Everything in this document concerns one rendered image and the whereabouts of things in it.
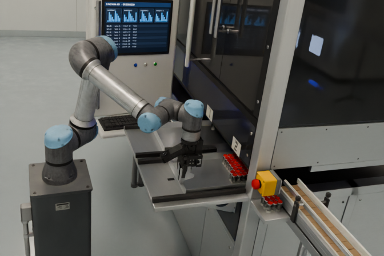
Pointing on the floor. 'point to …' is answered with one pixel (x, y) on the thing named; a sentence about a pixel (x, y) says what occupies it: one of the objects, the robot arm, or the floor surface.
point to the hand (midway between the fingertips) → (179, 181)
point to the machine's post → (272, 98)
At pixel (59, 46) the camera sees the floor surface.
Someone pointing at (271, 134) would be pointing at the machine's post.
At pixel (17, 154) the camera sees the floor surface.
